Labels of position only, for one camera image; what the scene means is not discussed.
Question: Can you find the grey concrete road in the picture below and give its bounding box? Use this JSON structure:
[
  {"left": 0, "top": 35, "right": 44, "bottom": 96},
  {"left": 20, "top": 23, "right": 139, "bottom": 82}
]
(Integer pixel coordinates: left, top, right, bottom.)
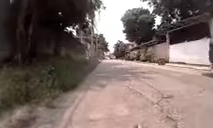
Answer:
[{"left": 60, "top": 59, "right": 213, "bottom": 128}]

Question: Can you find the white boundary wall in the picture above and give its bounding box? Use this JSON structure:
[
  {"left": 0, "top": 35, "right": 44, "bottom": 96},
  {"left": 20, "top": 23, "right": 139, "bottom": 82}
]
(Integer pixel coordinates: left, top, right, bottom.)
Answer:
[{"left": 168, "top": 36, "right": 212, "bottom": 67}]

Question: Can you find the grass verge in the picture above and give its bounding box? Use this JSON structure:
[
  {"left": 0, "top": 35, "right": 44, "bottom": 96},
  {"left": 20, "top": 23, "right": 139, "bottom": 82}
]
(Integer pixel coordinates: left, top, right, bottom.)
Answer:
[{"left": 0, "top": 56, "right": 102, "bottom": 118}]

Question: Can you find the dark roofed building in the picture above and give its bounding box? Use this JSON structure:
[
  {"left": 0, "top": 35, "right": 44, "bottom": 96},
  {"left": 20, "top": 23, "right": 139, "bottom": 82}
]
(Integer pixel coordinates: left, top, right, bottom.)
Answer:
[{"left": 165, "top": 13, "right": 213, "bottom": 46}]

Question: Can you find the bare dirt strip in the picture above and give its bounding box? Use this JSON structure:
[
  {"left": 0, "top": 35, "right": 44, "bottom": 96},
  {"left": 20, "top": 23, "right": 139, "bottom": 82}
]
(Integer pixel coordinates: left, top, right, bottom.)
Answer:
[{"left": 0, "top": 89, "right": 89, "bottom": 128}]

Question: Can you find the weathered grey wall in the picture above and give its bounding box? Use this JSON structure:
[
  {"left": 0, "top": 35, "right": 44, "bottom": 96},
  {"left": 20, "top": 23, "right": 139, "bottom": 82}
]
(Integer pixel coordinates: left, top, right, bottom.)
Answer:
[{"left": 127, "top": 41, "right": 171, "bottom": 64}]

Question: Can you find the large round tree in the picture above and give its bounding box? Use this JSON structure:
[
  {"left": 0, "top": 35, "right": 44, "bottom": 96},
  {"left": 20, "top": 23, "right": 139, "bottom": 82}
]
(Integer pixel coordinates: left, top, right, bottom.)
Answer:
[{"left": 120, "top": 7, "right": 157, "bottom": 46}]

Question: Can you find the overhanging tree crown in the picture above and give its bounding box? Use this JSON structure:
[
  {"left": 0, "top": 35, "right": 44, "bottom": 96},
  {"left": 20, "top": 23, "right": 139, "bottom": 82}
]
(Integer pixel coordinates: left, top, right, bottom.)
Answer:
[{"left": 143, "top": 0, "right": 213, "bottom": 34}]

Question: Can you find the row of tall trees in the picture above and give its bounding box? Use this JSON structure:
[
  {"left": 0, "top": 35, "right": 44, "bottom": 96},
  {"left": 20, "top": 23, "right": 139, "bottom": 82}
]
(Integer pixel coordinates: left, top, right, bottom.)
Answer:
[{"left": 0, "top": 0, "right": 107, "bottom": 66}]

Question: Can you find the pale roadside pavement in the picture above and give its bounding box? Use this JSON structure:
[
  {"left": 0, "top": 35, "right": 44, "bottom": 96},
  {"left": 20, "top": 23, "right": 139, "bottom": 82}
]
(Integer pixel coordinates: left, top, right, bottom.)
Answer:
[{"left": 133, "top": 60, "right": 213, "bottom": 80}]

